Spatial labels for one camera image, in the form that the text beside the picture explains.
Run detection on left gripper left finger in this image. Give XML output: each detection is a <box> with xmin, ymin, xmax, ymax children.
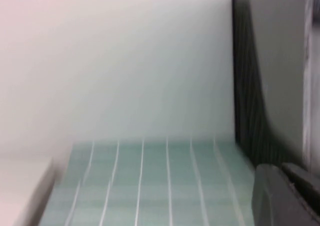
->
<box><xmin>251</xmin><ymin>162</ymin><xmax>311</xmax><ymax>226</ymax></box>

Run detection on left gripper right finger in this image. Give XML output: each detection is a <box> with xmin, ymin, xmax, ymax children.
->
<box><xmin>281</xmin><ymin>162</ymin><xmax>320</xmax><ymax>226</ymax></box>

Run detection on black plastic book holder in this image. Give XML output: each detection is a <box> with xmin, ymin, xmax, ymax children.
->
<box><xmin>231</xmin><ymin>0</ymin><xmax>308</xmax><ymax>167</ymax></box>

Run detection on green checked tablecloth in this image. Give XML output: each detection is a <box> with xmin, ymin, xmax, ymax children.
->
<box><xmin>37</xmin><ymin>138</ymin><xmax>261</xmax><ymax>226</ymax></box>

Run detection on white magazines stack left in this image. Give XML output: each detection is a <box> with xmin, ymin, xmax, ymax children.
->
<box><xmin>247</xmin><ymin>0</ymin><xmax>320</xmax><ymax>172</ymax></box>

